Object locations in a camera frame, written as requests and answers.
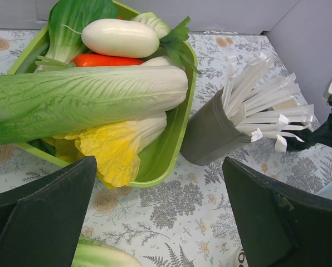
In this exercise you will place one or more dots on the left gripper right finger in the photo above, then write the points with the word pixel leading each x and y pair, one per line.
pixel 278 224

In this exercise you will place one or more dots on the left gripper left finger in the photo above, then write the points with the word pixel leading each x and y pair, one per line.
pixel 41 221

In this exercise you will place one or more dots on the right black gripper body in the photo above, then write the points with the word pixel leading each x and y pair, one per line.
pixel 322 135

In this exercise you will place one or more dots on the white paper coffee cup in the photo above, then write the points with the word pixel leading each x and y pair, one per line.
pixel 240 258

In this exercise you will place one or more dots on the white wrapped straws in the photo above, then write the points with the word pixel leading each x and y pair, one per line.
pixel 269 110

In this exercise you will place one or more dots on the yellow napa cabbage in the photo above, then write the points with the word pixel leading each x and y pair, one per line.
pixel 115 147

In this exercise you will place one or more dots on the grey straw holder cup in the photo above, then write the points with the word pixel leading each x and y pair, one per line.
pixel 210 135

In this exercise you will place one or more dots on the long green napa cabbage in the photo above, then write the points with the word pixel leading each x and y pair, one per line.
pixel 44 104

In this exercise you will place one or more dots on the green plastic basket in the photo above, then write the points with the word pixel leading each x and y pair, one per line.
pixel 159 158

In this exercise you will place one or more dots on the orange carrot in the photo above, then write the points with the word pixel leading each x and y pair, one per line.
pixel 95 60

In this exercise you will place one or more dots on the small bok choy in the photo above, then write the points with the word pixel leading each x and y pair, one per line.
pixel 170 40

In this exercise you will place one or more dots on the white radish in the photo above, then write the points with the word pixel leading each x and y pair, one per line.
pixel 116 37

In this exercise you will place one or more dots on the green bok choy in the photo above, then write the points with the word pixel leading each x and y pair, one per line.
pixel 66 21

